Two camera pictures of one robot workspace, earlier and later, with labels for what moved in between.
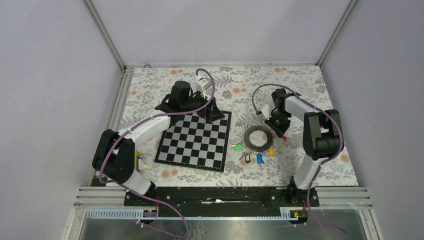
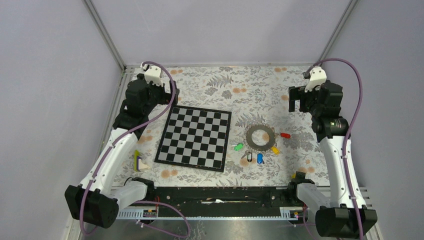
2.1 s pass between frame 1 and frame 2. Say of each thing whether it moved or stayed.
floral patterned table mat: stayed
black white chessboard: stayed
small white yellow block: stayed
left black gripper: moved
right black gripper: moved
